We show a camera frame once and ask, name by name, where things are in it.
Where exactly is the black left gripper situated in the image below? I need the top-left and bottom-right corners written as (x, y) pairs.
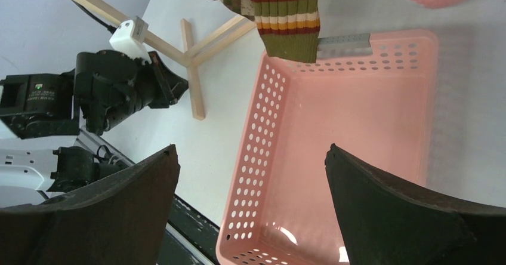
top-left (73, 50), bottom-right (189, 135)

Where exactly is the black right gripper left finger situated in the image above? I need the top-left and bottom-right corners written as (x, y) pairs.
top-left (1, 144), bottom-right (180, 264)

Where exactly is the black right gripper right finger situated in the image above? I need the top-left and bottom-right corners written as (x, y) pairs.
top-left (325, 144), bottom-right (505, 264)

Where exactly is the wooden hanger stand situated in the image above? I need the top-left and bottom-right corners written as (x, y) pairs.
top-left (39, 0), bottom-right (258, 121)

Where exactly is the pink plastic basket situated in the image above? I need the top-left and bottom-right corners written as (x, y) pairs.
top-left (215, 29), bottom-right (440, 265)

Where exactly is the olive striped sock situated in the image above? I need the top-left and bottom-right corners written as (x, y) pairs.
top-left (251, 0), bottom-right (320, 63)

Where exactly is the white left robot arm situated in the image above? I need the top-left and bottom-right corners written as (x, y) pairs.
top-left (1, 50), bottom-right (189, 196)

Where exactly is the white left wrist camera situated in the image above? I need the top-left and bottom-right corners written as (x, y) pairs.
top-left (109, 16), bottom-right (150, 62)

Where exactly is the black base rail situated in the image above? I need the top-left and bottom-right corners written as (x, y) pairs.
top-left (157, 195), bottom-right (220, 264)

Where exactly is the black left camera cable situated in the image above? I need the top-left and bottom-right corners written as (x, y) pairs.
top-left (71, 0), bottom-right (118, 35)

